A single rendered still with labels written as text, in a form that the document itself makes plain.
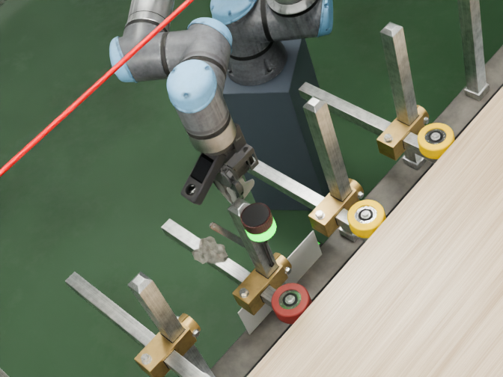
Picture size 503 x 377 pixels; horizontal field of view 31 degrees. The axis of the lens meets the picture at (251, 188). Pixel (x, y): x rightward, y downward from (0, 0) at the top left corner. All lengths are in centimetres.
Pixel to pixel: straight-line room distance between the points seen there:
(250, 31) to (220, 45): 86
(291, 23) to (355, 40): 112
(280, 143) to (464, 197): 102
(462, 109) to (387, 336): 78
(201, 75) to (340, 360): 61
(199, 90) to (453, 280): 63
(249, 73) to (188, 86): 106
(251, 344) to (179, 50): 71
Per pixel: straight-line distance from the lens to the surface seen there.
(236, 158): 181
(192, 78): 165
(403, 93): 207
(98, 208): 343
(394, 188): 224
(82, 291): 199
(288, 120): 276
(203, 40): 173
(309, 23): 255
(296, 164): 293
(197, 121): 167
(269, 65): 270
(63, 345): 316
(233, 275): 200
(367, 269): 188
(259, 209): 176
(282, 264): 198
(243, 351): 208
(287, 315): 186
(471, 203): 195
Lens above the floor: 248
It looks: 50 degrees down
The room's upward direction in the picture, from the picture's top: 23 degrees counter-clockwise
